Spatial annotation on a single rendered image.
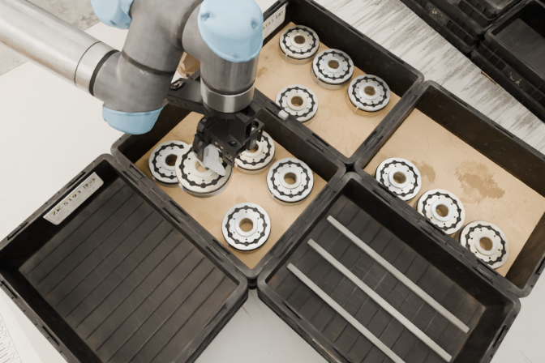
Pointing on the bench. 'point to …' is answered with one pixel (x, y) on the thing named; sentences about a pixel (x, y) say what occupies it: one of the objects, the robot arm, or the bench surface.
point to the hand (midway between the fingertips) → (214, 154)
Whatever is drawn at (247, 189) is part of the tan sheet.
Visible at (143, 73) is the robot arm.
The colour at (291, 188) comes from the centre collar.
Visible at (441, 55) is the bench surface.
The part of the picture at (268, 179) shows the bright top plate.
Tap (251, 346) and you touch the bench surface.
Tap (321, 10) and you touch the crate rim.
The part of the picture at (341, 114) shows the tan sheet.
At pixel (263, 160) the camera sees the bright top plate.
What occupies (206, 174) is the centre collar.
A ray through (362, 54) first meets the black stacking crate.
